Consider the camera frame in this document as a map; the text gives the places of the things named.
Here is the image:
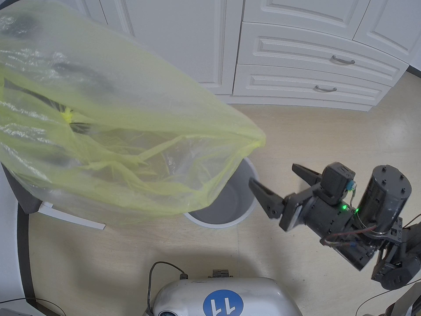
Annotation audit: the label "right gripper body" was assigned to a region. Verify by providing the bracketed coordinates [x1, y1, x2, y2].
[278, 186, 358, 240]

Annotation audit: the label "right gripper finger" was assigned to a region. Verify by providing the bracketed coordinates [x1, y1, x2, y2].
[249, 177, 287, 219]
[292, 163, 323, 189]

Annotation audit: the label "yellow plastic bag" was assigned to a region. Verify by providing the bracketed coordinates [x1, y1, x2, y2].
[0, 0, 266, 218]

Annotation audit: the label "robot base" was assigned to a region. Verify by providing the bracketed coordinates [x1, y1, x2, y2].
[152, 269, 301, 316]

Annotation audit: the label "white trash bin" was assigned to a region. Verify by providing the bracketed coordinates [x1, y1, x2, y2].
[182, 157, 259, 227]

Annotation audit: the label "white wardrobe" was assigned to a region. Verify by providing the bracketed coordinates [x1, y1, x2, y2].
[67, 0, 421, 112]

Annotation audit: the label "white chair grey cushions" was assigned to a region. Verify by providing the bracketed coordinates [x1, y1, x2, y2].
[0, 0, 106, 230]

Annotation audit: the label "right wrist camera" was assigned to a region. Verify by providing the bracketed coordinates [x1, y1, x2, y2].
[321, 163, 357, 206]

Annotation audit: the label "black cable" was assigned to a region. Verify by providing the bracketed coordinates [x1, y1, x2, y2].
[147, 261, 189, 316]

